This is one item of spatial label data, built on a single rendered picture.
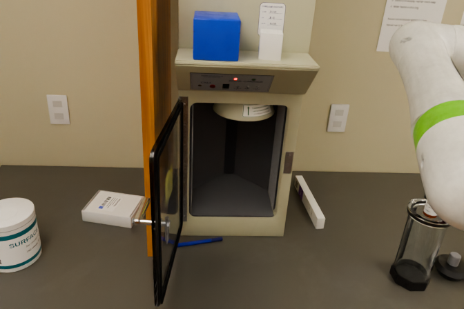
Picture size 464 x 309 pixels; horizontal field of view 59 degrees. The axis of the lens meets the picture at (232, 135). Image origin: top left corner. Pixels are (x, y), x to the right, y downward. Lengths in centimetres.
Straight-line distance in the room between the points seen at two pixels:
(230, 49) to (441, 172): 51
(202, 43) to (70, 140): 89
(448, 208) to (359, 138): 113
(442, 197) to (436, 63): 30
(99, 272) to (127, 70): 69
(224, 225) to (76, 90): 73
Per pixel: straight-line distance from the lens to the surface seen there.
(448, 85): 72
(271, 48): 93
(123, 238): 128
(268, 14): 100
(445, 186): 57
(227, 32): 89
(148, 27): 91
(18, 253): 121
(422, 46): 86
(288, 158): 114
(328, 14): 149
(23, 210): 120
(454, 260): 131
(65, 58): 154
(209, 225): 124
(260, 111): 110
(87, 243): 128
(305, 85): 100
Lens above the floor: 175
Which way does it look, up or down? 25 degrees down
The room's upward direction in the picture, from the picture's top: 4 degrees clockwise
